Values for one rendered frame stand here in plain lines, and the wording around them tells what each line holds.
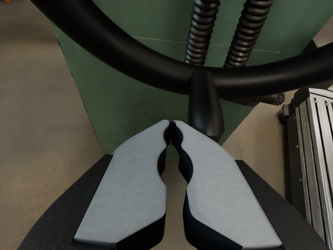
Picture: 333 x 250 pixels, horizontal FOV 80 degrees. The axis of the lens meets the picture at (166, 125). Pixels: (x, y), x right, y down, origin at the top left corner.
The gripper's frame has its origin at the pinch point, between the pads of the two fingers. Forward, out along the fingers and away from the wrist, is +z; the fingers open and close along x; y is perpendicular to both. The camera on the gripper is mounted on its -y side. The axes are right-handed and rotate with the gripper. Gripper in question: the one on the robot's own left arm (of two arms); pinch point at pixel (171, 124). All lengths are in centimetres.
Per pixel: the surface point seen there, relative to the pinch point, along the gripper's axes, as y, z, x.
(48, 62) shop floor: 24, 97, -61
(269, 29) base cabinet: -3.8, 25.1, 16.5
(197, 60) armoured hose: -1.3, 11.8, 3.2
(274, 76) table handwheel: -1.8, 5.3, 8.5
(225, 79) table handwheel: -1.2, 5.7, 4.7
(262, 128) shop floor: 44, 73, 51
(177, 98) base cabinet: 12.9, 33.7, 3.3
